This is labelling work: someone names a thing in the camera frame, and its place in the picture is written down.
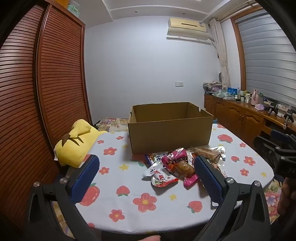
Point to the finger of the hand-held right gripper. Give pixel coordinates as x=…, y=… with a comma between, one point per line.
x=264, y=149
x=281, y=134

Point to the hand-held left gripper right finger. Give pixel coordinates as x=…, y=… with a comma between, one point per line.
x=208, y=179

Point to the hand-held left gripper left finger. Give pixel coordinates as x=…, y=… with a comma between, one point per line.
x=85, y=176

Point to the pink bread packet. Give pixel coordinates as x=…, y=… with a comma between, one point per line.
x=182, y=166

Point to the white red snack packet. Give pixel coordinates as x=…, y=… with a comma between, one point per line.
x=159, y=177

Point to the brown cardboard box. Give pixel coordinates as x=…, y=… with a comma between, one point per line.
x=171, y=134

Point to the person's right hand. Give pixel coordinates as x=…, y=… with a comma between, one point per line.
x=288, y=197

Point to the person's left hand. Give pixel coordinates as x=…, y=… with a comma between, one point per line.
x=150, y=238

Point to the black tripod stand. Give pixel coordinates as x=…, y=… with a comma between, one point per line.
x=288, y=117
x=272, y=109

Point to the brown snack packet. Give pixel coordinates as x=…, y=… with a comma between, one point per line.
x=205, y=153

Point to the yellow plush toy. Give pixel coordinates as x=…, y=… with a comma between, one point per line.
x=74, y=143

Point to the purple pouch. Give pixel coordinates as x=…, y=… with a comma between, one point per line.
x=259, y=107

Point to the pink kettle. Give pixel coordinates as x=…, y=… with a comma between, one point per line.
x=255, y=98

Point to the white floral tablecloth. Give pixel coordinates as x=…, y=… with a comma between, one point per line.
x=129, y=185

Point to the wooden cabinet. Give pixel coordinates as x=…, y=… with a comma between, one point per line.
x=233, y=115

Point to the floral bed sheet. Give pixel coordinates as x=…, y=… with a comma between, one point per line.
x=111, y=124

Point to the blue box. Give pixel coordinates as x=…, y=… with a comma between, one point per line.
x=232, y=91

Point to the grey window blind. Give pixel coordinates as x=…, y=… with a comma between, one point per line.
x=268, y=60

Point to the pile of folded cloths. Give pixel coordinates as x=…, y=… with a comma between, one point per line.
x=211, y=88

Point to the small grey fan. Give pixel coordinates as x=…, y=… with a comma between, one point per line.
x=220, y=77

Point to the wooden louvered wardrobe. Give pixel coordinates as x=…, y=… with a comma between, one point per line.
x=46, y=92

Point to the beige patterned curtain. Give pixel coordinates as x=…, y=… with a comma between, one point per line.
x=222, y=53

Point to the cream air conditioner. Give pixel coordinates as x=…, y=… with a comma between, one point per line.
x=187, y=29

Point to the green storage box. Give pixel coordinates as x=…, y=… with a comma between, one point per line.
x=74, y=8

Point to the wooden window frame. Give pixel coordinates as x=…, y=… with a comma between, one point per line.
x=239, y=55

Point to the white wall switch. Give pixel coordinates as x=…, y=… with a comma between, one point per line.
x=179, y=83

